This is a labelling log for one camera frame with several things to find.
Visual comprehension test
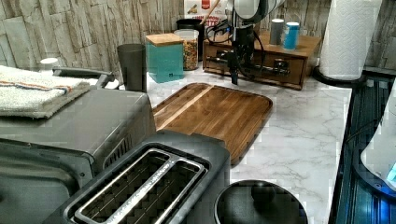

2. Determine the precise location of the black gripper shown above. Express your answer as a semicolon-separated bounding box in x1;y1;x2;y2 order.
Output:
228;24;255;85

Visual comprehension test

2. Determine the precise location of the black drawer handle bar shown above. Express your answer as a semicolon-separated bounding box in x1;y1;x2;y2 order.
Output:
205;50;290;77

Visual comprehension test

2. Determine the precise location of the wooden drawer box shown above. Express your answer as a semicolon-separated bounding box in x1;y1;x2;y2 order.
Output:
203;32;321;91

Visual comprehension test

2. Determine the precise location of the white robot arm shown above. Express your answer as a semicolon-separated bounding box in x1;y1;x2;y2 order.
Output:
226;0;285;85

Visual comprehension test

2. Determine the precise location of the wooden cutting board tray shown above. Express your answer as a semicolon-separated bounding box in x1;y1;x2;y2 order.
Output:
153;83;273;165

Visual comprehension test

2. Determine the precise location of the clear cereal jar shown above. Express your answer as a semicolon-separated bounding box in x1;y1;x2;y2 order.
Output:
174;29;199;71

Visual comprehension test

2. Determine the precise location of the grey salt shaker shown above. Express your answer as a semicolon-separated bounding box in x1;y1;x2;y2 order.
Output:
269;19;284;45

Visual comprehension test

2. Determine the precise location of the blue pepper shaker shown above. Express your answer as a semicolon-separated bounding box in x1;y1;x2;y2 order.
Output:
283;21;300;49

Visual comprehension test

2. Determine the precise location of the teal canister with wooden lid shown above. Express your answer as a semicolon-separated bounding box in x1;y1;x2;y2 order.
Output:
146;33;184;83

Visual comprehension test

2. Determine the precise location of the cereal box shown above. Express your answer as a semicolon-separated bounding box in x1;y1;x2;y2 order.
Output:
183;0;227;27

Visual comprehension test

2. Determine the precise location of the dark grey plastic cup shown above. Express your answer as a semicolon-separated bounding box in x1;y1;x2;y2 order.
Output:
117;44;147;92

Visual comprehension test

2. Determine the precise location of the black two-slot toaster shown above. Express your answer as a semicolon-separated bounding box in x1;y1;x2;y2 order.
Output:
43;131;231;224

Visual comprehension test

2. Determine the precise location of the paper towel roll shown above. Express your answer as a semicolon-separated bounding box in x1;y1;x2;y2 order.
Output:
313;0;382;88

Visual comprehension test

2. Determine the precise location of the black coffee grinder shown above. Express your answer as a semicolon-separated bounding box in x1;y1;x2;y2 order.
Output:
214;180;308;224

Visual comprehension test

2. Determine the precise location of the white striped towel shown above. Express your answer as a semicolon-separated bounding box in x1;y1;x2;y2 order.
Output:
0;65;90;119

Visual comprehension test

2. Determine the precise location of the silver toaster oven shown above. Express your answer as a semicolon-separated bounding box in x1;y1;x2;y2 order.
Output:
1;79;155;224

